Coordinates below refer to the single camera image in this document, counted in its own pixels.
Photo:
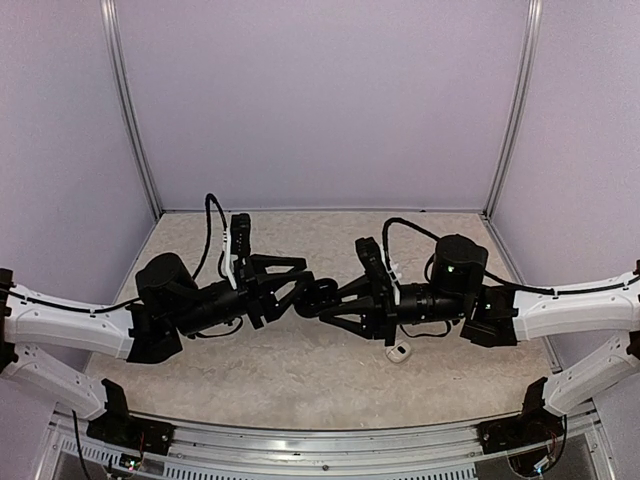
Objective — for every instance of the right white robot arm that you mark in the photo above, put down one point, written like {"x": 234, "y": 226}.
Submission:
{"x": 502, "y": 315}

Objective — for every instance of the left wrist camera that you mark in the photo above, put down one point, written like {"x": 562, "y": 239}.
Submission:
{"x": 236, "y": 243}

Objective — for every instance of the white earbud charging case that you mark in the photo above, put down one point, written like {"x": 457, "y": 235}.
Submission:
{"x": 399, "y": 353}

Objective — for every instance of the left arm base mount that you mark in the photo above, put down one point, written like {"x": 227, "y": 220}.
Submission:
{"x": 131, "y": 432}

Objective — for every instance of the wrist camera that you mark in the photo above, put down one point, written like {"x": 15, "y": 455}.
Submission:
{"x": 236, "y": 243}
{"x": 380, "y": 274}

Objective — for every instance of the front aluminium rail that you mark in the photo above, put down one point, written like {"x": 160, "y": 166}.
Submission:
{"x": 213, "y": 451}

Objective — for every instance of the black earbud charging case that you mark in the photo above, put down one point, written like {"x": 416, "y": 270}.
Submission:
{"x": 318, "y": 296}

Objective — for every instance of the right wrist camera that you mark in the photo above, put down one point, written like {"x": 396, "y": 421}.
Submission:
{"x": 380, "y": 274}

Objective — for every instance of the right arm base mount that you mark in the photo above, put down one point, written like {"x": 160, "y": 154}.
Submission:
{"x": 518, "y": 431}

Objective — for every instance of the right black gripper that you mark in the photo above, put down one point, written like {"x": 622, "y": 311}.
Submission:
{"x": 379, "y": 319}

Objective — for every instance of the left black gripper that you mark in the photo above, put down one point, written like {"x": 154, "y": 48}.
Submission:
{"x": 257, "y": 296}

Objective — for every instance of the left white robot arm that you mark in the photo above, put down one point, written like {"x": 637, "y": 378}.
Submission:
{"x": 169, "y": 307}

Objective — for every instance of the right aluminium frame post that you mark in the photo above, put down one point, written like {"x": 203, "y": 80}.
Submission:
{"x": 517, "y": 107}

